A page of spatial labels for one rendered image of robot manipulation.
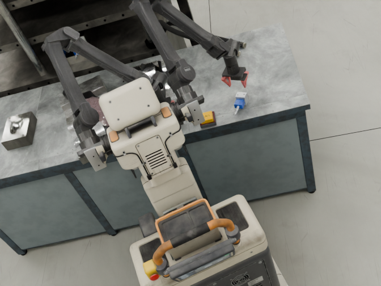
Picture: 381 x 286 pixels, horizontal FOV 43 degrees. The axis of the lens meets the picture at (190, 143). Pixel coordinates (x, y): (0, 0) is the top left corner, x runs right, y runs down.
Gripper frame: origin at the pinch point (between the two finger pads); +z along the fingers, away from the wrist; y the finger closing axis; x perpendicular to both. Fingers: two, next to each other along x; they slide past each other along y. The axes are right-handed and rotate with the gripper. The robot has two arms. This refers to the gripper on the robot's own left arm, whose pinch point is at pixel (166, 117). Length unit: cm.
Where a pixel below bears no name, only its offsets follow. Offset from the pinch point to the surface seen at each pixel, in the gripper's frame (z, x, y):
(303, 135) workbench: 40, -4, -63
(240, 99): 9.1, -9.3, -36.0
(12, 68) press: 14, -97, 111
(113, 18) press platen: -8, -86, 29
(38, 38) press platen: -9, -85, 78
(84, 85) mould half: 2, -42, 47
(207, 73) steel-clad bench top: 13.3, -40.3, -20.5
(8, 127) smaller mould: 5, -27, 93
